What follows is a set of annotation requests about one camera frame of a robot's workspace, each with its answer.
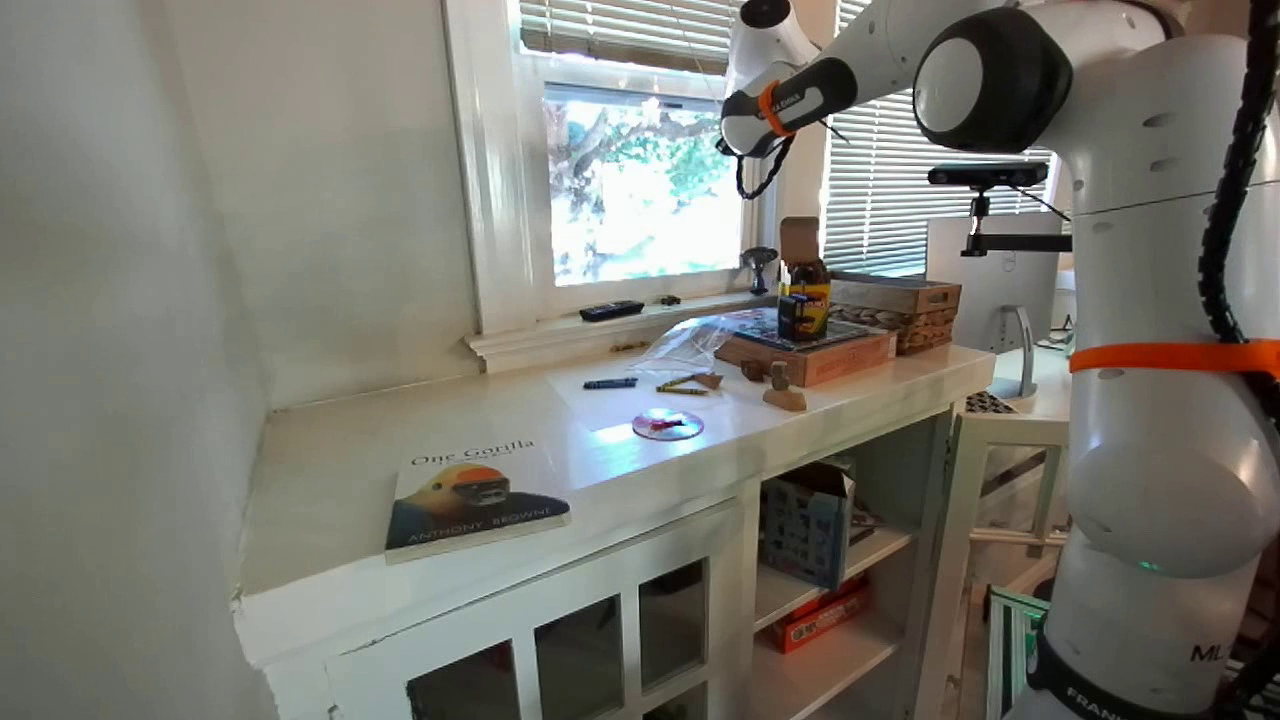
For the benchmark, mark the colourful round disc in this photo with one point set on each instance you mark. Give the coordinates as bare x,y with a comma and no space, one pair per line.
667,424

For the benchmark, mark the white cabinet with glass doors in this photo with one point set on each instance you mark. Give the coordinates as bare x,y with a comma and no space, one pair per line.
532,600

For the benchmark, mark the yellow green crayon box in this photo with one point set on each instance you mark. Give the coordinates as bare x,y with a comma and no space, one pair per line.
809,305

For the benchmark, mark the white slatted window blinds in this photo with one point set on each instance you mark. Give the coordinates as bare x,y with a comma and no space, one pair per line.
625,28
874,184

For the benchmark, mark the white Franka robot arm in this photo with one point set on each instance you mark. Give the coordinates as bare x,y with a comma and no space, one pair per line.
1174,466

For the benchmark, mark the black remote control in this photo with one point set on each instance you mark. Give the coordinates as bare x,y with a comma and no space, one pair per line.
611,309

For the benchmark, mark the white framed window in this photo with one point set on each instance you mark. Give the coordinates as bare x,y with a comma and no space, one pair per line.
500,201

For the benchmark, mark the small black stand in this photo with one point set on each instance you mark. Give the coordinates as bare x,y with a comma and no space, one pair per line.
757,265

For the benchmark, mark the red cardboard box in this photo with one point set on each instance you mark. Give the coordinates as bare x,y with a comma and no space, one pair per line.
818,619

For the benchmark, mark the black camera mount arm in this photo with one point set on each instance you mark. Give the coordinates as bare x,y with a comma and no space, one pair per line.
1022,247

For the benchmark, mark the green framed panel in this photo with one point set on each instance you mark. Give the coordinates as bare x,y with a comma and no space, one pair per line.
1018,655

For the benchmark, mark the black stereo camera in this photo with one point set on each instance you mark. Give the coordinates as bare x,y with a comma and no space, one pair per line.
987,174

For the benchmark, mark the book with bird cover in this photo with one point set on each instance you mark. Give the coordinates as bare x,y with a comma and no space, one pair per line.
466,501

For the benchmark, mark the small wooden figure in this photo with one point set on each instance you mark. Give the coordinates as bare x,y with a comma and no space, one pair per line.
785,395

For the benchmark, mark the blue plastic crate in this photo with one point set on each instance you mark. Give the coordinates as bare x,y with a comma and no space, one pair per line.
801,534

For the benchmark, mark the white computer monitor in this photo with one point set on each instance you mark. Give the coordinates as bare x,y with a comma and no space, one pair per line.
994,301

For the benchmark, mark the wooden triangle pieces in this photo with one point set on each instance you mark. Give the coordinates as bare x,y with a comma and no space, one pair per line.
690,387

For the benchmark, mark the clear plastic bag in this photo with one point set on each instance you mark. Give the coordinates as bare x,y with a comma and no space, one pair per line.
684,351

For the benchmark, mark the stacked wooden crates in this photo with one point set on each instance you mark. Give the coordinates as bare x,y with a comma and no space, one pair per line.
920,315

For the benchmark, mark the black marker pen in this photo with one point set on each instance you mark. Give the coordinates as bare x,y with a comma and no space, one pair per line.
611,383

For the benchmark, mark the reddish wooden box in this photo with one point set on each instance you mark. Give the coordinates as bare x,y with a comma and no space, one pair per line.
825,360

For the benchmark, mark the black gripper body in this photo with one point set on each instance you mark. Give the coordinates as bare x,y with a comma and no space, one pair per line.
765,14

